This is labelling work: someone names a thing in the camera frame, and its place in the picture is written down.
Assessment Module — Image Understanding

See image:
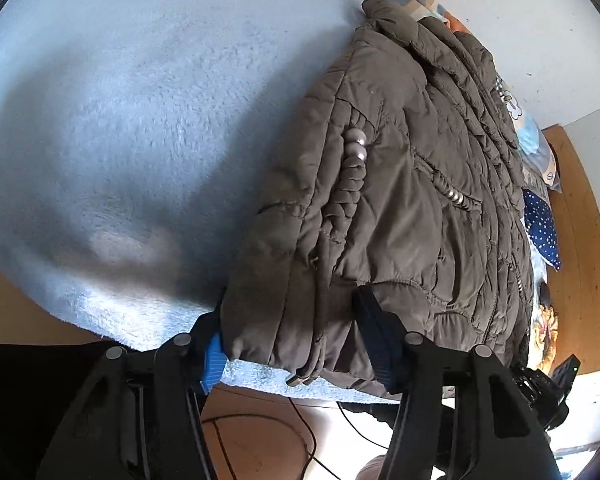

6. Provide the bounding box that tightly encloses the light blue cloud-print blanket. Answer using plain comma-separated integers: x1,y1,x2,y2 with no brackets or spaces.
0,0,406,401

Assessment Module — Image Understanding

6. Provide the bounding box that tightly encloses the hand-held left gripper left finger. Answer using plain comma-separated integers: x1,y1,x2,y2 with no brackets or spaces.
35,305,231,480

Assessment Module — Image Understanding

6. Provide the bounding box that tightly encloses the brown puffer jacket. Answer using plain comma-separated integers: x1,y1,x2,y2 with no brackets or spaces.
219,0,536,401

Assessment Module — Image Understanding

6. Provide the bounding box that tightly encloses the black cable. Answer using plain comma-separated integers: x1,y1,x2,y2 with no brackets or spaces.
200,395,391,480

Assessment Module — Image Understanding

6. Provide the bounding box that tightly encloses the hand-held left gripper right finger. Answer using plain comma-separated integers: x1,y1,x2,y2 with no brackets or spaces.
352,287,563,480

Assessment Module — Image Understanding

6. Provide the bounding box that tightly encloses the navy star-print pillow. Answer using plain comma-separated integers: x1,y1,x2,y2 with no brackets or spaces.
522,189,562,272

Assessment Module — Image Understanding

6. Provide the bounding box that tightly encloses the wooden headboard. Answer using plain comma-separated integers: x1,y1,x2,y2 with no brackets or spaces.
540,125,600,376

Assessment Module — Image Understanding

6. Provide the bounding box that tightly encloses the orange patterned cloth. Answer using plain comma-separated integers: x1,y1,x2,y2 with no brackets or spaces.
532,280,560,371

